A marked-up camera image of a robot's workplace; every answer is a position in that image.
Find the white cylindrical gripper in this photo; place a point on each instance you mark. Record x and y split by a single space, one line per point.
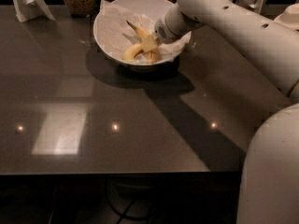
163 32

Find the long yellow stickered banana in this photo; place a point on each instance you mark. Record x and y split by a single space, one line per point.
152 56

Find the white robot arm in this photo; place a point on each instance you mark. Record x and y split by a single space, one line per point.
269 189

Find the small curved yellow banana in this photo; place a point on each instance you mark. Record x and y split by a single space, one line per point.
132 52

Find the white paper bowl liner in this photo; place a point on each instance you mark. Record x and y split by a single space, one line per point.
115 28

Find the white ceramic bowl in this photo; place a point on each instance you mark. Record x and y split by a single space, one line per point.
106 31

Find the left white paper stand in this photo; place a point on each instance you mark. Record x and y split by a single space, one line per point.
29 9

